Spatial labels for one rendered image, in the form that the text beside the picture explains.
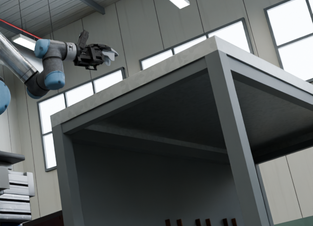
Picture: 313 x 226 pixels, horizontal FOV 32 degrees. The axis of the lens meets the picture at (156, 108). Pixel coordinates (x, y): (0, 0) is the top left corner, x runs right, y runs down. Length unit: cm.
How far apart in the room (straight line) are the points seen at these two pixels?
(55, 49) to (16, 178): 50
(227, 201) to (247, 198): 114
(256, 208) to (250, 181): 6
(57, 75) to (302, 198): 868
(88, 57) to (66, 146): 63
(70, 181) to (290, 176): 906
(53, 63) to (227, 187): 94
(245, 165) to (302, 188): 920
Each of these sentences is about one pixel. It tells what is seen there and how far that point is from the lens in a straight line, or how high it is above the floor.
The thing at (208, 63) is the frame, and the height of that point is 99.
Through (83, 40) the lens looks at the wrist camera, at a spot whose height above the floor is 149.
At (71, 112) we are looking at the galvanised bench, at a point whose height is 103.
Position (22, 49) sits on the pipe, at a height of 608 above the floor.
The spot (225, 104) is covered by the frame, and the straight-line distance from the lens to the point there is 129.
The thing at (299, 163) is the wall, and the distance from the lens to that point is 1049.
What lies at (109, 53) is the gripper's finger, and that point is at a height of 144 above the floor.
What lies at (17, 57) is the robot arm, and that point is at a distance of 216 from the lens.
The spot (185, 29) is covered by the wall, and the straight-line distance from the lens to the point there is 1202.
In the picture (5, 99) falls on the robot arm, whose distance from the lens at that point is 188.
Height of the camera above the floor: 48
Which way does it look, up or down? 19 degrees up
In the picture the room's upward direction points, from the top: 11 degrees counter-clockwise
